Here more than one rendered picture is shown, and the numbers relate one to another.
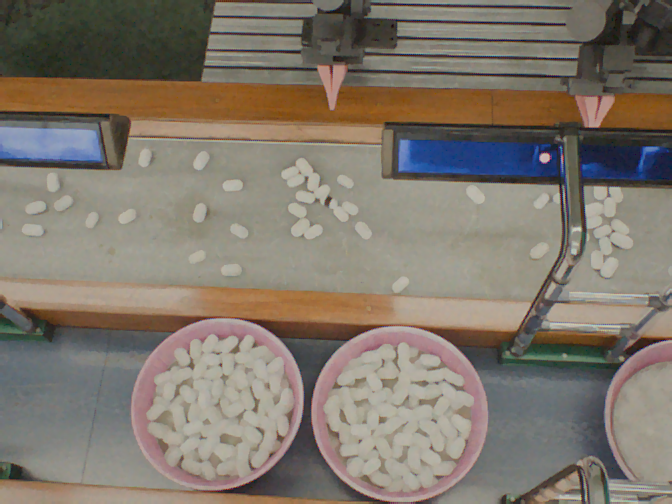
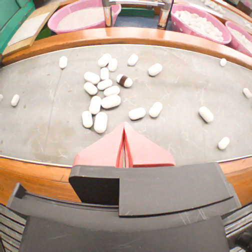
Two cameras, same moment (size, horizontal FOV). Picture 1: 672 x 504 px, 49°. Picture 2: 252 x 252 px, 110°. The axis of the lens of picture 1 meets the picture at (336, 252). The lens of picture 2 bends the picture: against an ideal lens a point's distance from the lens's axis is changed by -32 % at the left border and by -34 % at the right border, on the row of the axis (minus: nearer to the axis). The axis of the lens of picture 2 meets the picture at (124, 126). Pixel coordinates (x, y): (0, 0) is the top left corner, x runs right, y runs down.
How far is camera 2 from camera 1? 121 cm
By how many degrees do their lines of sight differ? 39
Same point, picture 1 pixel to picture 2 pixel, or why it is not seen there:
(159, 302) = not seen: outside the picture
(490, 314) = (180, 36)
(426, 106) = (242, 189)
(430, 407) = (190, 23)
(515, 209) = (174, 105)
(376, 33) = (230, 243)
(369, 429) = (206, 24)
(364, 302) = (233, 54)
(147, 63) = not seen: hidden behind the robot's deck
